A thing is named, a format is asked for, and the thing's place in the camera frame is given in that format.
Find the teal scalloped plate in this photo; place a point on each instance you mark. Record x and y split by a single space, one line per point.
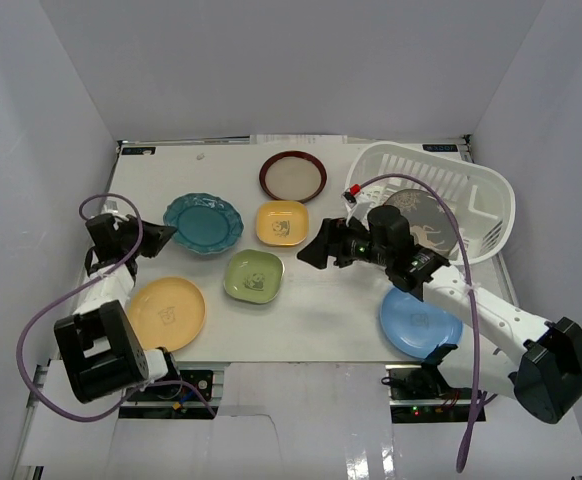
205 224

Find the grey plate with deer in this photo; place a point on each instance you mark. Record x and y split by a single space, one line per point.
429 224

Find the dark red rimmed round plate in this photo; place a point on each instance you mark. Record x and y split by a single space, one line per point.
293 175

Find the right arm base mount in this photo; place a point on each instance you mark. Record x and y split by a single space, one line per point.
418 394

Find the white plastic dish bin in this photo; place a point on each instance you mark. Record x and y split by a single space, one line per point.
482 200

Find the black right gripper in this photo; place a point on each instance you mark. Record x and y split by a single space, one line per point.
317 252

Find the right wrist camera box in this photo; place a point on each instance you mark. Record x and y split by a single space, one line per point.
356 202

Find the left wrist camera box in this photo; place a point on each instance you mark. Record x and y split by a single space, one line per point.
110 207

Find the green square panda dish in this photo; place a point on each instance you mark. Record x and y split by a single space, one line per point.
253 276

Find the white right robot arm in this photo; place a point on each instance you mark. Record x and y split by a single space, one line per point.
541 361

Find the light blue round plate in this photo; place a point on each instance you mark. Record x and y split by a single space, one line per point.
416 328

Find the yellow square panda dish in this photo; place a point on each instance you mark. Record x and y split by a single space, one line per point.
282 223

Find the yellow round plate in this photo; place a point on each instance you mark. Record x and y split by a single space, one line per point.
169 312

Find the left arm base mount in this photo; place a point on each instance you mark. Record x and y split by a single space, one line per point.
177 402

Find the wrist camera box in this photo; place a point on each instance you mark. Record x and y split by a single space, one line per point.
110 207
356 202

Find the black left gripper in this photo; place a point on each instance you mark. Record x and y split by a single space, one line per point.
138 236

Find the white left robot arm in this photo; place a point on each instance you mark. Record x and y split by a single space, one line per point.
100 350

